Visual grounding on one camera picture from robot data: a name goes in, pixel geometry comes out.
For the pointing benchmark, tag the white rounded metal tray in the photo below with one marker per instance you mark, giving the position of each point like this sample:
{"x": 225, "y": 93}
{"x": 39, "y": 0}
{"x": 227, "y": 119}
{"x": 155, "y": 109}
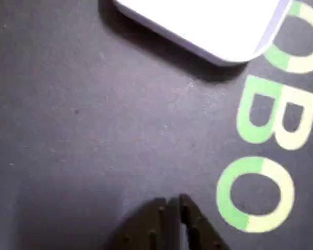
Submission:
{"x": 198, "y": 20}

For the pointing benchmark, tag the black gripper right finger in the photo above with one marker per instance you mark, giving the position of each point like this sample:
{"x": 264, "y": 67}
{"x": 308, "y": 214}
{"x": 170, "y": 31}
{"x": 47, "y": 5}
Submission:
{"x": 198, "y": 231}

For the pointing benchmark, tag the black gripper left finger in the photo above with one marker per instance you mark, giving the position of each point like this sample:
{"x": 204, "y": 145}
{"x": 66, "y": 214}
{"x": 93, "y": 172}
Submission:
{"x": 151, "y": 229}

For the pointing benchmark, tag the dark mat with WOWROBO print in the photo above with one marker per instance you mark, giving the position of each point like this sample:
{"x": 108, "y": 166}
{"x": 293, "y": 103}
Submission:
{"x": 67, "y": 117}

